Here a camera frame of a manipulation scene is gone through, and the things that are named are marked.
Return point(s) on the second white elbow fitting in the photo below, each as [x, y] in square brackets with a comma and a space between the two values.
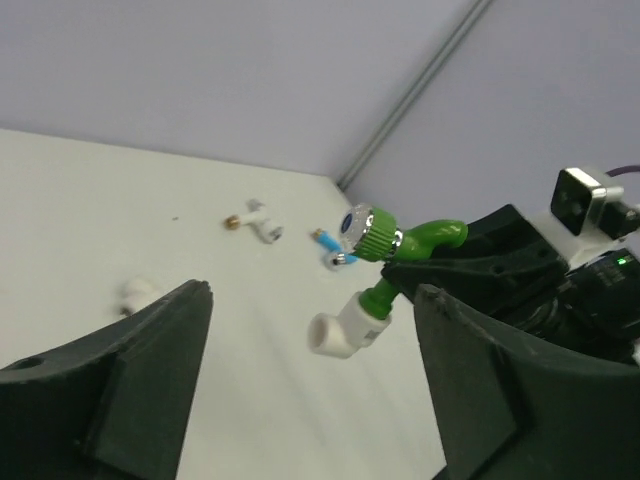
[135, 295]

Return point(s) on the blue plastic faucet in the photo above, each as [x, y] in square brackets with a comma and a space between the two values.
[335, 258]

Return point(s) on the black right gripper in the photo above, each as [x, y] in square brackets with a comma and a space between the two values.
[505, 264]

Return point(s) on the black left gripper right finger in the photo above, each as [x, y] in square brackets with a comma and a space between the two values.
[509, 405]

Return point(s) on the white plastic elbow fitting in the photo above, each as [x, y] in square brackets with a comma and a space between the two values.
[342, 335]

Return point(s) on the white plastic faucet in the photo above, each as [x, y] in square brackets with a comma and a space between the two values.
[259, 220]

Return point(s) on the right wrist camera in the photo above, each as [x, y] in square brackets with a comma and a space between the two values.
[588, 215]

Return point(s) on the green plastic faucet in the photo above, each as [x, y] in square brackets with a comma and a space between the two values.
[372, 234]

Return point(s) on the aluminium frame post right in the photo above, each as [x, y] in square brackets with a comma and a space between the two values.
[435, 62]

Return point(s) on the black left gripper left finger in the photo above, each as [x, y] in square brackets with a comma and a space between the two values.
[114, 404]

